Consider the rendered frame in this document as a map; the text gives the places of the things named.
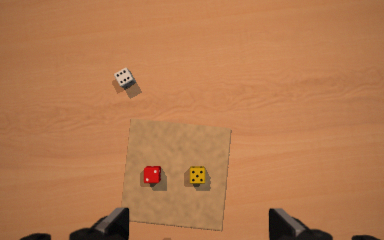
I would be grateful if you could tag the red die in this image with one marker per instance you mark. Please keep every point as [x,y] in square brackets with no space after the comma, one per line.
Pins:
[152,174]

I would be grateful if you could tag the tan flat mat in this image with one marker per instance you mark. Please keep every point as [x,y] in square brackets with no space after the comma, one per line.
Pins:
[176,147]

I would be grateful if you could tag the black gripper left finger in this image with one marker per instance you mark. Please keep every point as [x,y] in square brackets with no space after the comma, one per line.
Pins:
[115,226]

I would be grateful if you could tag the yellow die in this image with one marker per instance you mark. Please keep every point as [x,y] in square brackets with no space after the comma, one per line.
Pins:
[197,174]

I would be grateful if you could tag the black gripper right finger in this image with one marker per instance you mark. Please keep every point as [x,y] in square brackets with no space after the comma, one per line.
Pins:
[282,226]

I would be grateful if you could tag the white die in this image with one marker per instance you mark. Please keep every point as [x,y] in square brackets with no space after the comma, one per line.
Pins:
[124,78]

